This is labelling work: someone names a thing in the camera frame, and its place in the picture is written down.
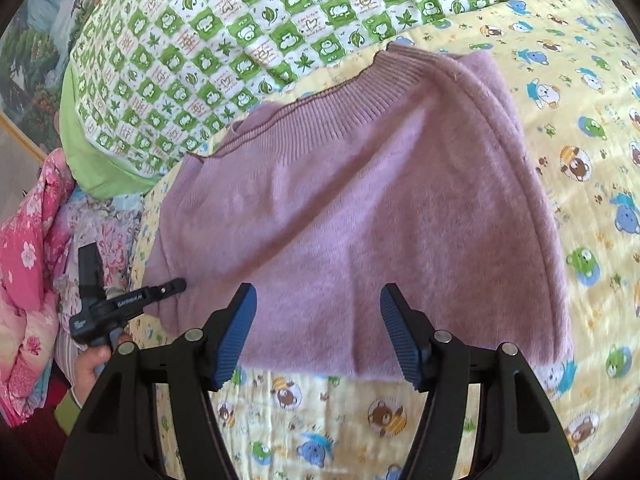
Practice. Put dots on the person's left hand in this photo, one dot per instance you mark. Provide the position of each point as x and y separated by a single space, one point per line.
85 371

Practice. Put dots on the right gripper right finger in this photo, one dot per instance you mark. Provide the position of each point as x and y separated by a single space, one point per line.
437 364

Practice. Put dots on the gold picture frame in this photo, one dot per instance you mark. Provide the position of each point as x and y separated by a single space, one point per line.
20 137

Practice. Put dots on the landscape wall painting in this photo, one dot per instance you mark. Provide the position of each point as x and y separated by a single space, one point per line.
35 49

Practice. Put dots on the green sleeve left forearm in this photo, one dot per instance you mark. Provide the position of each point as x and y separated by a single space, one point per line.
67 412

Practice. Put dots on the green white checkered quilt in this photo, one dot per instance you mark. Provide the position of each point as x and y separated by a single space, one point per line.
151 80

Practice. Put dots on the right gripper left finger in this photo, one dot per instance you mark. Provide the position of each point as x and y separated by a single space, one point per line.
202 361

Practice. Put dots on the pink knitted sweater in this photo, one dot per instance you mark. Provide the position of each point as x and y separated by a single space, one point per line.
413 172

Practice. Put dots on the pink floral fabric pile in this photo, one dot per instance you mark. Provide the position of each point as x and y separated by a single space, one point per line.
40 279

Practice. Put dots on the yellow cartoon bear blanket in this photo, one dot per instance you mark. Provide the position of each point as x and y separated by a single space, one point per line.
572 67

